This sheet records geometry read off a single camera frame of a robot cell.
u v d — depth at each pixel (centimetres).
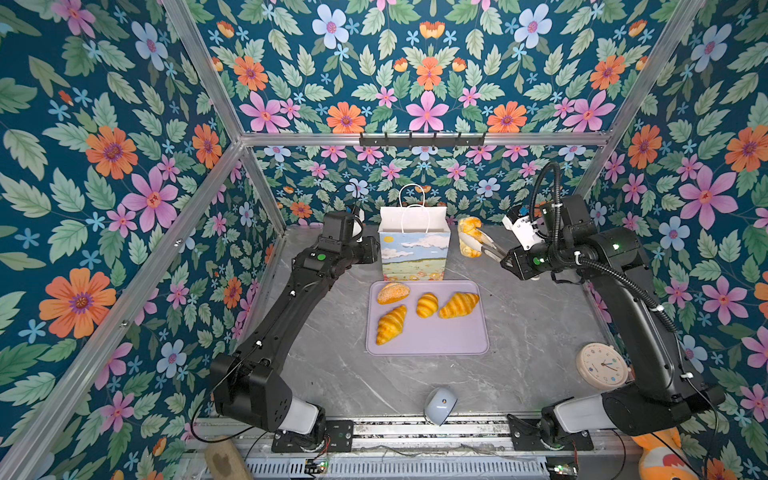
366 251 70
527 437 73
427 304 94
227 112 85
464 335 93
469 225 75
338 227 59
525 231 58
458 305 93
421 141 92
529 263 57
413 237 85
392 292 96
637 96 80
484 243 76
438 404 71
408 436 75
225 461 68
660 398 39
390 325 89
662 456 64
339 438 73
